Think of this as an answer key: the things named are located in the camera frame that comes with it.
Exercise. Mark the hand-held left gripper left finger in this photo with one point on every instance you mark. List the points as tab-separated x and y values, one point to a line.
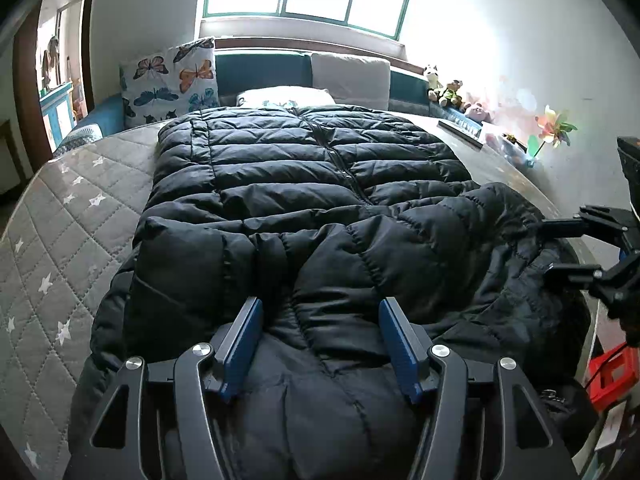
242	345

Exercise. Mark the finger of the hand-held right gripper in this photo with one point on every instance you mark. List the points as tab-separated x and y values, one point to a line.
570	275
560	227

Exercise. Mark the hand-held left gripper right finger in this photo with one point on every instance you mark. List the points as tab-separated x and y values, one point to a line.
400	350

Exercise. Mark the black puffer jacket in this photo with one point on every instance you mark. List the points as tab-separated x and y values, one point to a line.
325	185

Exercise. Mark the hanging clothes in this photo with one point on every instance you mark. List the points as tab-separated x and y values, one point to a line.
50	60

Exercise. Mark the colourful pinwheel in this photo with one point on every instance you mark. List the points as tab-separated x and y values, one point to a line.
552	127

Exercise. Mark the clear plastic storage box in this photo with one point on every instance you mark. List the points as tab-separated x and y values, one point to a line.
505	147

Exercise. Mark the red plastic crate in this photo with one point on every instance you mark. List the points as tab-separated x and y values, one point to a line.
615	375

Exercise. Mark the remote control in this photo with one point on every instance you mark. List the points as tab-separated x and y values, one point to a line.
460	132

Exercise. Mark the pink plush toy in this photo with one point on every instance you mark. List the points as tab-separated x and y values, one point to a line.
477	112

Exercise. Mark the brown plush in green shirt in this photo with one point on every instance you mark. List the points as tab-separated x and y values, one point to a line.
450	94

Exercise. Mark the black and white cow plush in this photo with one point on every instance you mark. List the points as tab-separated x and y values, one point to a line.
432	80

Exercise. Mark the flat butterfly print pillow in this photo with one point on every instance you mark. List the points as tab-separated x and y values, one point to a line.
280	96

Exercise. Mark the white cushion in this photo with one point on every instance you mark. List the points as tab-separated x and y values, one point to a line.
350	77

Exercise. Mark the upright butterfly print pillow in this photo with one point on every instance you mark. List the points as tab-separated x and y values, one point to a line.
165	85

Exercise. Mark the teal sofa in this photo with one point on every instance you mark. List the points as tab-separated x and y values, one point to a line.
260	72

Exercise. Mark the blue cabinet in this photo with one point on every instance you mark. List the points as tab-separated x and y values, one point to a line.
55	110

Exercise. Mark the brown door frame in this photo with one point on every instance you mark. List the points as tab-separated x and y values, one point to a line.
27	100

